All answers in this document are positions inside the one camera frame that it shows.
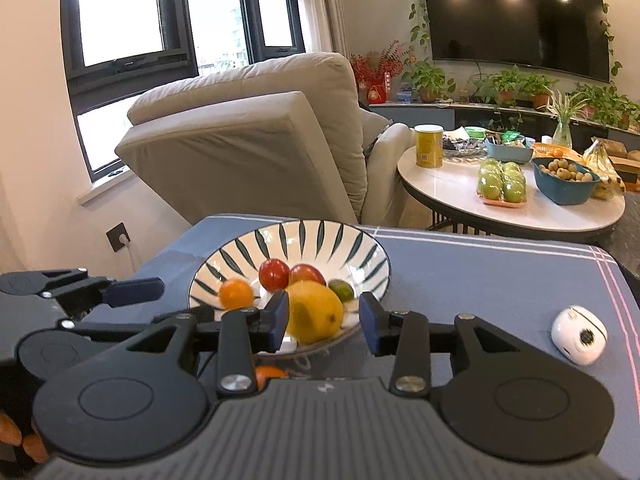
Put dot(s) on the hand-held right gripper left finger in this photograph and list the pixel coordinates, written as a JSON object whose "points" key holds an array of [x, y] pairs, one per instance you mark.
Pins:
{"points": [[279, 322]]}

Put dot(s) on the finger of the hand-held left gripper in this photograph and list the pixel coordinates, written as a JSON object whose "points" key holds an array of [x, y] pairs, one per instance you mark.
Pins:
{"points": [[110, 332], [135, 291]]}

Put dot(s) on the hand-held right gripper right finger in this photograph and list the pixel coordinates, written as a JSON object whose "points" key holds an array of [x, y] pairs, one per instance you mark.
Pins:
{"points": [[369, 322]]}

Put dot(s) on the yellow lemon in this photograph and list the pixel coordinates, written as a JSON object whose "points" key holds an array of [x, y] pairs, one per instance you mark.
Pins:
{"points": [[315, 312]]}

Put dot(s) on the brown kiwi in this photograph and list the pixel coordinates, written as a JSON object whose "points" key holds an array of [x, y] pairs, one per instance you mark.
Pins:
{"points": [[342, 291]]}

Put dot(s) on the red tomato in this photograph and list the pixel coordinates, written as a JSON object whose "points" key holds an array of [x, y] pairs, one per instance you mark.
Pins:
{"points": [[274, 274]]}

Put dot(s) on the orange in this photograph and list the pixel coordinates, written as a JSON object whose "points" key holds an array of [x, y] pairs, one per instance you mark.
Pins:
{"points": [[270, 375], [236, 294]]}

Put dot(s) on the reddish green tomato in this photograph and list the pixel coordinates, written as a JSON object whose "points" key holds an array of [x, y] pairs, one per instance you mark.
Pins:
{"points": [[306, 274]]}

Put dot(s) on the white striped ceramic bowl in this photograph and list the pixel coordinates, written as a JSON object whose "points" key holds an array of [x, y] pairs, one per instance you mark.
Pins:
{"points": [[320, 240]]}

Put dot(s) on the person's left hand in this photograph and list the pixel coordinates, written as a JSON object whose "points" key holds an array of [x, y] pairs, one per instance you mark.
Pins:
{"points": [[12, 430]]}

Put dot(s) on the round white coffee table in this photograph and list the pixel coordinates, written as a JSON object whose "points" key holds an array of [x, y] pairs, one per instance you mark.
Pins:
{"points": [[450, 195]]}

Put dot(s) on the beige recliner sofa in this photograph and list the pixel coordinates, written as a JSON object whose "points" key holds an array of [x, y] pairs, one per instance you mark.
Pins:
{"points": [[240, 150]]}

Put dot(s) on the yellow can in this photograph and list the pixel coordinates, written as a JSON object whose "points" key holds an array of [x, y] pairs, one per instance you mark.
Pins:
{"points": [[429, 146]]}

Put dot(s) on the pack of green apples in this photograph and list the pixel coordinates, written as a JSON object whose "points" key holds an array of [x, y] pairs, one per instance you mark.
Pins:
{"points": [[501, 182]]}

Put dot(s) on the glass tray of snacks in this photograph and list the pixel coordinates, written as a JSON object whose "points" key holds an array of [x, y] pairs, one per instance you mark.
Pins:
{"points": [[462, 144]]}

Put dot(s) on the small white round device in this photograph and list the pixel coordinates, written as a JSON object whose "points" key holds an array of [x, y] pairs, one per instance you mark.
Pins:
{"points": [[580, 335]]}

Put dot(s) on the dark television cabinet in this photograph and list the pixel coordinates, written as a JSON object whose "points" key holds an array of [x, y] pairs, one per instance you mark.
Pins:
{"points": [[425, 117]]}

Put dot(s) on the light blue snack basket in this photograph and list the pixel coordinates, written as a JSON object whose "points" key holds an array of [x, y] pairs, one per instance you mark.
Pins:
{"points": [[509, 152]]}

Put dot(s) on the large black framed window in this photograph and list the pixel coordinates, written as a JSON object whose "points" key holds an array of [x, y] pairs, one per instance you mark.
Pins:
{"points": [[125, 60]]}

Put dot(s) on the green snack packet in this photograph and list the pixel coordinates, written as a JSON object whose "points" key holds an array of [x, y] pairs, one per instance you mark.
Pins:
{"points": [[511, 136]]}

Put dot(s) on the blue bowl of longans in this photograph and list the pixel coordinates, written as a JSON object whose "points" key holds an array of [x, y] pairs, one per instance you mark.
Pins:
{"points": [[565, 185]]}

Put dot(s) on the potted green plant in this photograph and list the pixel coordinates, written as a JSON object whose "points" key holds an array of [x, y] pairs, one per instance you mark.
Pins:
{"points": [[505, 85], [427, 80], [597, 102], [540, 90], [630, 110]]}

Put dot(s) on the red flower arrangement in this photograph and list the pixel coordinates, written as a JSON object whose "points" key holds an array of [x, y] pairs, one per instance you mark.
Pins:
{"points": [[377, 72]]}

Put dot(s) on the orange plastic basket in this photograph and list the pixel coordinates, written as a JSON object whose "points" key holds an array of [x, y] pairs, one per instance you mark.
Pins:
{"points": [[555, 151]]}

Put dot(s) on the dark marble side table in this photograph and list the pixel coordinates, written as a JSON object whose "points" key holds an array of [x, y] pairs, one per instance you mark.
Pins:
{"points": [[625, 240]]}

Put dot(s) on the spider plant glass vase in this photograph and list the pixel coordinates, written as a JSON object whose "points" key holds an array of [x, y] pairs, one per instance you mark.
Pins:
{"points": [[562, 130]]}

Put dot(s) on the bagged bananas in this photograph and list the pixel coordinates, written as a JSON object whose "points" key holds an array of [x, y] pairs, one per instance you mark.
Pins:
{"points": [[605, 170]]}

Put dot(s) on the cardboard box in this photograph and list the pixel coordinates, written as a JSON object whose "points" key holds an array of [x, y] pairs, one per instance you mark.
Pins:
{"points": [[622, 157]]}

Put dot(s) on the narrow black framed window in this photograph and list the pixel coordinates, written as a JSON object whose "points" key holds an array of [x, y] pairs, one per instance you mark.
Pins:
{"points": [[272, 10]]}

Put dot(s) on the hanging green vine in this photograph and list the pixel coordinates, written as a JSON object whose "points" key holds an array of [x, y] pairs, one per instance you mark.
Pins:
{"points": [[420, 10], [612, 45]]}

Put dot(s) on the beige curtain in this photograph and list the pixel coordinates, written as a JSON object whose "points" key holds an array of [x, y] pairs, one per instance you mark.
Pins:
{"points": [[332, 5]]}

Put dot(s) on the dark wall outlet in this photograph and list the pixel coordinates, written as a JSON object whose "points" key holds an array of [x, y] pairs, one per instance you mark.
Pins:
{"points": [[118, 237]]}

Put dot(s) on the wall-mounted black television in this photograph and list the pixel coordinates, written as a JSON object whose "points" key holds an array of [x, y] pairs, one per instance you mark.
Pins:
{"points": [[520, 15]]}

